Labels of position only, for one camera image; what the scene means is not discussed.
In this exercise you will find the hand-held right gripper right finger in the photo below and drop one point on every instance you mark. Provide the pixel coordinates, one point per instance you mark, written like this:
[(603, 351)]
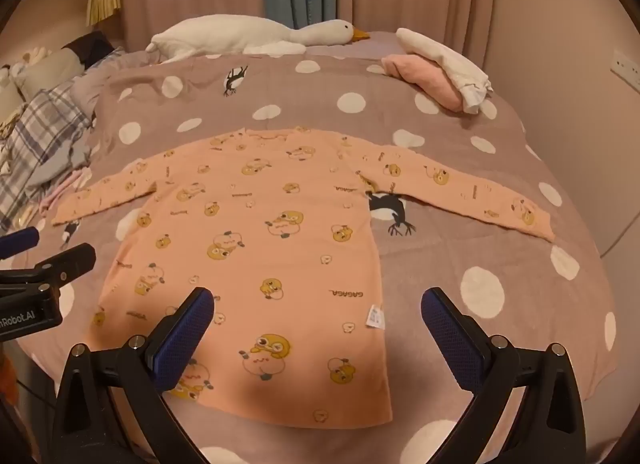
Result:
[(450, 341)]

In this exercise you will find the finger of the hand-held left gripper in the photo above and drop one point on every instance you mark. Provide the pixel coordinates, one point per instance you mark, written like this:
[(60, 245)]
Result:
[(75, 256), (20, 240)]

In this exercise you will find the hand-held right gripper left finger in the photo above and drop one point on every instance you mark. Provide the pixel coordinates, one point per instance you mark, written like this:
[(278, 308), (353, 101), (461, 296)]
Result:
[(184, 341)]

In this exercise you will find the white goose plush toy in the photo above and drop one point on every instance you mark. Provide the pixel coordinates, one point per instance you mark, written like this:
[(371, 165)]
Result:
[(225, 33)]

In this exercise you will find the grey bedding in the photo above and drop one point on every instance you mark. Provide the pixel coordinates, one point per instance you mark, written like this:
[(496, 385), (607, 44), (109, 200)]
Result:
[(107, 73)]

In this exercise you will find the white folded cloth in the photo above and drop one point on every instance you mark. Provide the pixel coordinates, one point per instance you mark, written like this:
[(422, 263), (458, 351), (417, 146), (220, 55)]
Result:
[(440, 56)]

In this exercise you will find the pink folded cloth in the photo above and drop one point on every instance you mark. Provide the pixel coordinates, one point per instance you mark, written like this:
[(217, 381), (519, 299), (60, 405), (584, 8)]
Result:
[(420, 76)]

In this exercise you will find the white power strip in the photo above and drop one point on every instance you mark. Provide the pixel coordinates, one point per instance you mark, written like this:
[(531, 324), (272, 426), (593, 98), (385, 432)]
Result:
[(626, 65)]

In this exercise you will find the plaid cloth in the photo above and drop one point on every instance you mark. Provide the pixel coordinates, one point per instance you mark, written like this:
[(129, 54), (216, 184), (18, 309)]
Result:
[(45, 118)]

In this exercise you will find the orange duck print shirt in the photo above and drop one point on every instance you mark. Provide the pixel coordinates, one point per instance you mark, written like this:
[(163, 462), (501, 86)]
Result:
[(280, 244)]

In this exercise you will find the light pink garment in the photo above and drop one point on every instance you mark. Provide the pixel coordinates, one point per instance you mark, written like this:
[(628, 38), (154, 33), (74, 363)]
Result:
[(65, 189)]

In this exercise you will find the mauve polka dot blanket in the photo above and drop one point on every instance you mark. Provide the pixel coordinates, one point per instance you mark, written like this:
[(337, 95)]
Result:
[(450, 259)]

